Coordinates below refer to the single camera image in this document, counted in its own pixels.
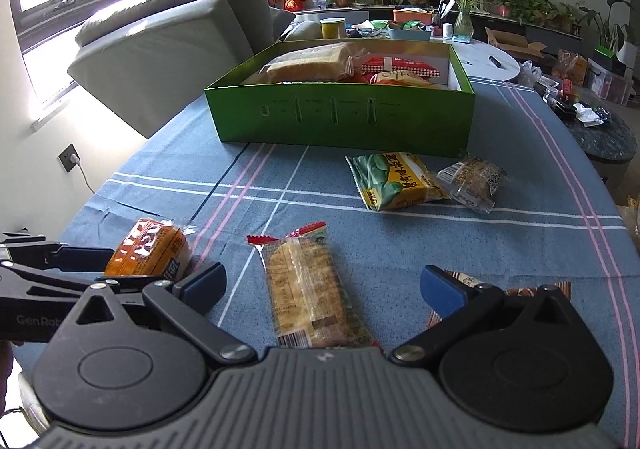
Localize dark round side table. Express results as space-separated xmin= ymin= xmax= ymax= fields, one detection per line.
xmin=534 ymin=83 xmax=638 ymax=191

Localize glass vase with plant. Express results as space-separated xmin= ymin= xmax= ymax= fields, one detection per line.
xmin=452 ymin=0 xmax=485 ymax=44

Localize green yellow snack packet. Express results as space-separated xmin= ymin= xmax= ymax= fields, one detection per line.
xmin=345 ymin=152 xmax=449 ymax=212

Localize long biscuit packet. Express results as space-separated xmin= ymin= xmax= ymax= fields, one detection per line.
xmin=247 ymin=221 xmax=375 ymax=348

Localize clear small cake packet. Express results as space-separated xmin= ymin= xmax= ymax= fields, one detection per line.
xmin=436 ymin=156 xmax=506 ymax=214

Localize white round coffee table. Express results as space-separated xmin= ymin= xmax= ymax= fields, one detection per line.
xmin=449 ymin=39 xmax=520 ymax=82

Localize orange snack packet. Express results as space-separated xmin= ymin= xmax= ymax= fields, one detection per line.
xmin=104 ymin=218 xmax=195 ymax=281

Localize clear bread package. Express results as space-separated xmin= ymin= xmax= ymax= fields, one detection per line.
xmin=254 ymin=42 xmax=369 ymax=84

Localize black marker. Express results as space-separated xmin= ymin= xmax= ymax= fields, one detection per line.
xmin=488 ymin=56 xmax=502 ymax=68

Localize brown cardboard box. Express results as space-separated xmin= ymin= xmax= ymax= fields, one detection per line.
xmin=485 ymin=27 xmax=547 ymax=61

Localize yellow tin can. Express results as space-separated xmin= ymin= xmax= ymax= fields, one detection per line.
xmin=320 ymin=18 xmax=346 ymax=39

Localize grey sofa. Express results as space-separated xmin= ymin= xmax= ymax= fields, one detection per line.
xmin=67 ymin=0 xmax=295 ymax=138

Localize wall power socket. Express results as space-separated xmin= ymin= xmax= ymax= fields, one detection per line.
xmin=58 ymin=144 xmax=80 ymax=172

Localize red checkered snack box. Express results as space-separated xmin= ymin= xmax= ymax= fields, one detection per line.
xmin=361 ymin=56 xmax=440 ymax=79

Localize blue snack tray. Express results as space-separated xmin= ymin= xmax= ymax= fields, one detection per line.
xmin=387 ymin=22 xmax=433 ymax=42

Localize clear plastic storage bin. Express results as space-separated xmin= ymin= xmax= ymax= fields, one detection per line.
xmin=586 ymin=59 xmax=632 ymax=105

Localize green cardboard box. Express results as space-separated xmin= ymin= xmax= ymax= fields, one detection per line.
xmin=205 ymin=39 xmax=475 ymax=157

